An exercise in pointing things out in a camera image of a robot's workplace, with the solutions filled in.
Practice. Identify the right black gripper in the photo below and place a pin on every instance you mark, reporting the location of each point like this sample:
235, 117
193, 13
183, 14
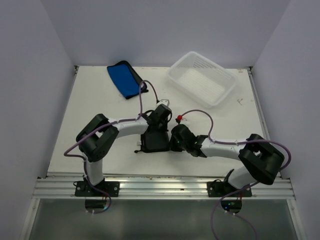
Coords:
172, 146

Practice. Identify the white plastic mesh basket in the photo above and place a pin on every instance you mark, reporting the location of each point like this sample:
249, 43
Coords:
201, 79

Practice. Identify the aluminium mounting rail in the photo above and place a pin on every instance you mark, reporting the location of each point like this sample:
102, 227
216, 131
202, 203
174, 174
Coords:
157, 188

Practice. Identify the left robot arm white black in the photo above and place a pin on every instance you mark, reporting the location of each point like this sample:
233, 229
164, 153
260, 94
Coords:
98, 136

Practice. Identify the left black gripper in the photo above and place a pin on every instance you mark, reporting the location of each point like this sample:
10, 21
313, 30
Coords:
164, 128

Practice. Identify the purple and black towel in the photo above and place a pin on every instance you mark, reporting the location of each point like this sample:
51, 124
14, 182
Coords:
154, 142

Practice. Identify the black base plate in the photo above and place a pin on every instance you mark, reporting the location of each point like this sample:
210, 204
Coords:
218, 189
83, 189

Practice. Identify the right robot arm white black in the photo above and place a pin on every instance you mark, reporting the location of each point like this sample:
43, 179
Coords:
261, 160

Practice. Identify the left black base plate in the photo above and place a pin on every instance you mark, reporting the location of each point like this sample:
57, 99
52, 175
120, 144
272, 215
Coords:
83, 189

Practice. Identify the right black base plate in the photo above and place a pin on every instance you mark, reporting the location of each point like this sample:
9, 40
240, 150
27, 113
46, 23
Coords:
218, 189

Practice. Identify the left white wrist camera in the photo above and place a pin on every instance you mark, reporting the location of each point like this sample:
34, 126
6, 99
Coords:
165, 102

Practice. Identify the blue and black towel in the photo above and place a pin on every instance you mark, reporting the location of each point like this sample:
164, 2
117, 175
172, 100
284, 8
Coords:
125, 78

